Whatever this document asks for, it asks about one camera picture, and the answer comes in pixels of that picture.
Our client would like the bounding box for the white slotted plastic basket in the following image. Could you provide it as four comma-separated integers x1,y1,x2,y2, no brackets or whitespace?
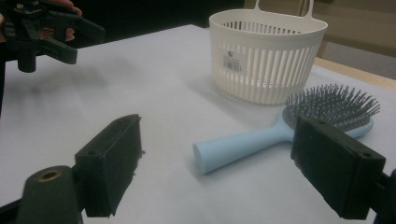
208,0,329,106

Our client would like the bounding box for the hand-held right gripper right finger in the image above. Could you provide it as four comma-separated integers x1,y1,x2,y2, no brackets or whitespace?
290,115,388,220

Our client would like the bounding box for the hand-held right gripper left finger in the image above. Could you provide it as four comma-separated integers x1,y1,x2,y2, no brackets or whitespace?
74,113,144,218

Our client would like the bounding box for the light blue hairbrush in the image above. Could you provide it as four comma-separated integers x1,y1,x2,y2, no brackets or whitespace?
192,82,382,175

